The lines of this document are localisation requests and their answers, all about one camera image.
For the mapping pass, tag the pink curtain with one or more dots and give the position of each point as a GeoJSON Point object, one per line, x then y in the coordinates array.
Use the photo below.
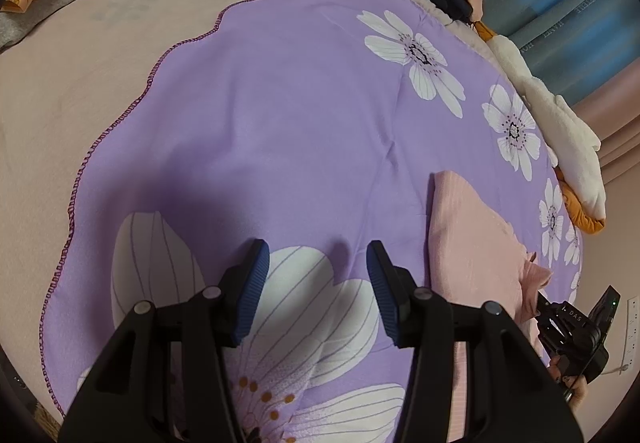
{"type": "Point", "coordinates": [620, 148]}

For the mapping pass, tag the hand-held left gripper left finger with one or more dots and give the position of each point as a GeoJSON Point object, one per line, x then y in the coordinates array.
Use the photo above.
{"type": "Point", "coordinates": [252, 293]}

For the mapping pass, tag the purple floral blanket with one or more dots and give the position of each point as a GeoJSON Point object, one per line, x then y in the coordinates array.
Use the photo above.
{"type": "Point", "coordinates": [280, 123]}

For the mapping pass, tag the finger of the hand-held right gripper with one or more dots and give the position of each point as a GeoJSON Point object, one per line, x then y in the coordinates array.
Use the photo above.
{"type": "Point", "coordinates": [546, 307]}

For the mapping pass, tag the white power strip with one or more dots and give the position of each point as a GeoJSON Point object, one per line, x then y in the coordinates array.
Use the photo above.
{"type": "Point", "coordinates": [634, 328]}

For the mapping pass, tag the teal curtain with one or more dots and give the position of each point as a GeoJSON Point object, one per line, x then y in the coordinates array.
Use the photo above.
{"type": "Point", "coordinates": [575, 23]}

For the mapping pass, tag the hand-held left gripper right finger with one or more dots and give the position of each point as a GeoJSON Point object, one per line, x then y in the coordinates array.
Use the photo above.
{"type": "Point", "coordinates": [384, 293]}

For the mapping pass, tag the white plush goose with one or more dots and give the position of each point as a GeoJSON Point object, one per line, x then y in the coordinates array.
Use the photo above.
{"type": "Point", "coordinates": [565, 123]}

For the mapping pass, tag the pink striped sweater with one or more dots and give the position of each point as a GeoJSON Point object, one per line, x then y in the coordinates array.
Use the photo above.
{"type": "Point", "coordinates": [470, 243]}

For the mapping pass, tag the person's right hand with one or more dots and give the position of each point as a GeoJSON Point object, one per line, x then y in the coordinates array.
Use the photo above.
{"type": "Point", "coordinates": [577, 393]}

